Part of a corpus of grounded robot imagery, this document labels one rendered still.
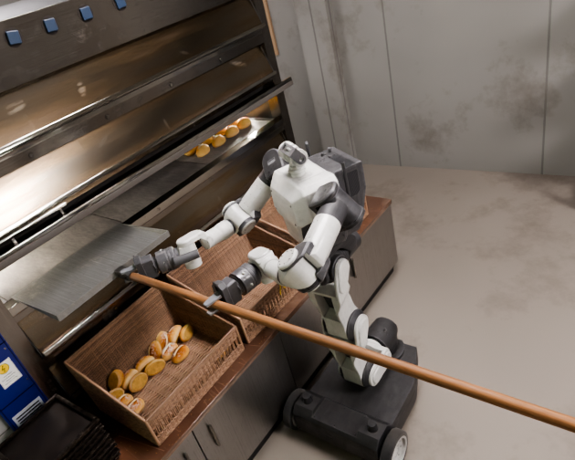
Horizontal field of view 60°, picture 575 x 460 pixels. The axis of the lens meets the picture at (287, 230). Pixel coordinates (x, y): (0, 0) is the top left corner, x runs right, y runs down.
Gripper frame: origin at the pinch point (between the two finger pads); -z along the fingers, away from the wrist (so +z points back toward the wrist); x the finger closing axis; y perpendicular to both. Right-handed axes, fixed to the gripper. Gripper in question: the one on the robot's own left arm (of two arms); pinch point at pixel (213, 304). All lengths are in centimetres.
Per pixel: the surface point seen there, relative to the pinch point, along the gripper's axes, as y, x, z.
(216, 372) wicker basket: 32, 58, 5
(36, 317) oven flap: 79, 12, -36
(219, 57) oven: 93, -47, 100
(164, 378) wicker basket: 54, 60, -9
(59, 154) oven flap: 84, -40, 4
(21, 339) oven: 76, 15, -45
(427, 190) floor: 85, 121, 265
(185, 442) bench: 24, 66, -22
